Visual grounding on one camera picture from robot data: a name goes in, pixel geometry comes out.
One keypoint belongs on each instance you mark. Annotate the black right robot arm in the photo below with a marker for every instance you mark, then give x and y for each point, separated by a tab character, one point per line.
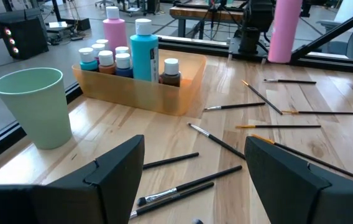
255	18

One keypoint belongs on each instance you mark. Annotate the black computer tower with lights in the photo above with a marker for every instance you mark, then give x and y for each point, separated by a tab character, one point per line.
30	40

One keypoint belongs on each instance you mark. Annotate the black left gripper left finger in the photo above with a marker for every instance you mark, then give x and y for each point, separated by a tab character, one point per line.
108	193

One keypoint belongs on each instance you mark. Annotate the small dark brown paint bottle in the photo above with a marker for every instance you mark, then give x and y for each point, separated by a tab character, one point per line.
171	74

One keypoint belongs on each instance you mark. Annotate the small navy blue paint bottle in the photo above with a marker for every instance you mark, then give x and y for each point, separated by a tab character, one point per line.
123	63

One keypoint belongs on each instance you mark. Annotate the large teal blue paint bottle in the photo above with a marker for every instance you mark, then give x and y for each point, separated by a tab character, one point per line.
143	56

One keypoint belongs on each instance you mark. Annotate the black metal stand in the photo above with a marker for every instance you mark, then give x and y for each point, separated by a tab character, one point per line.
328	34

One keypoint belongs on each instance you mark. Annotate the orange translucent plastic bin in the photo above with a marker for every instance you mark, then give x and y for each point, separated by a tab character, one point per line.
133	93

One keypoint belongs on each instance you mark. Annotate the wooden workbench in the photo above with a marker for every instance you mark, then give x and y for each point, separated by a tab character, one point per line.
195	12

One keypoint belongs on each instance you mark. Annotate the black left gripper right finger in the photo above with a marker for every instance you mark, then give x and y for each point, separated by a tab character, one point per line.
288	193

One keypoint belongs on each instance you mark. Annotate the small light brown paint bottle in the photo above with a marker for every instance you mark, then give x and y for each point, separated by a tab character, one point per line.
106	60

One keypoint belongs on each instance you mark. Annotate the green plastic cup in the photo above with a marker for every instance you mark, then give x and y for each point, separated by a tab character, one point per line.
33	112

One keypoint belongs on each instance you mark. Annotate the large pink paint bottle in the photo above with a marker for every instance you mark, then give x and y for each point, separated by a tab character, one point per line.
285	31
115	34

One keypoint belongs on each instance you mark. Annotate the thin black paintbrush orange bristles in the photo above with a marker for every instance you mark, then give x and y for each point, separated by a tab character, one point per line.
319	112
282	126
335	168
262	97

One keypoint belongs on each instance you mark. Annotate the small yellow paint bottle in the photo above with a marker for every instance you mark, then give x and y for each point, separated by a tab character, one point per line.
122	49

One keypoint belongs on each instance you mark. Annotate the small teal paint bottle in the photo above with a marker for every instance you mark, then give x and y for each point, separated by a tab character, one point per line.
87	59

